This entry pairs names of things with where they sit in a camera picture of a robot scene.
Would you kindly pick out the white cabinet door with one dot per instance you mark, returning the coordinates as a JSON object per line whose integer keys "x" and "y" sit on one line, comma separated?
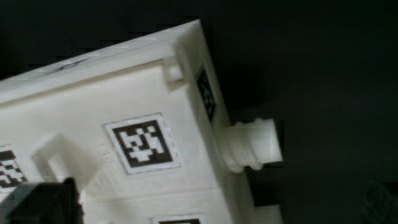
{"x": 114, "y": 122}

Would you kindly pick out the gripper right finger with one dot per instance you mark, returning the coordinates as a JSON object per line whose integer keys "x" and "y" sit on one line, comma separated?
{"x": 380, "y": 203}

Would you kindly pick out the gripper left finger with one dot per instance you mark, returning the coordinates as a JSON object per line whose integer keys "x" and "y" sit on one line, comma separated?
{"x": 43, "y": 203}

